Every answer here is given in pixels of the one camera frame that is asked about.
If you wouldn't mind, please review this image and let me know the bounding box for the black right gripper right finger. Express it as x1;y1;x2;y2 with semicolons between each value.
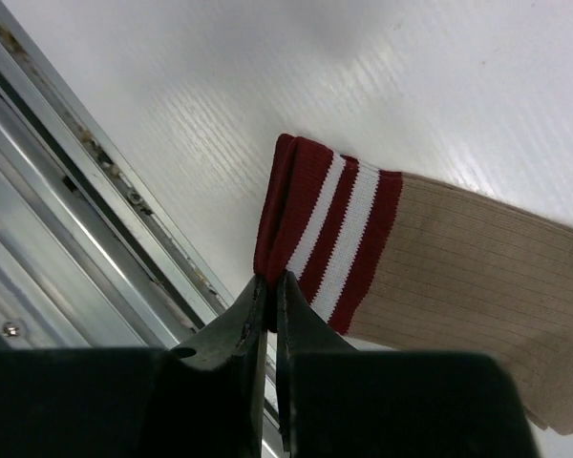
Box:
276;273;538;457

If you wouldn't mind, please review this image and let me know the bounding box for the aluminium table frame rail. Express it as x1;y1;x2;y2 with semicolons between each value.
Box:
0;2;283;457

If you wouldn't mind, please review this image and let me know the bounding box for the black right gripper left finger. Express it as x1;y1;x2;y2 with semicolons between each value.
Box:
0;279;266;457

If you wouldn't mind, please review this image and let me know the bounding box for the tan sock with red cuff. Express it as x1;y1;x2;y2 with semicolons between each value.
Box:
253;134;573;435

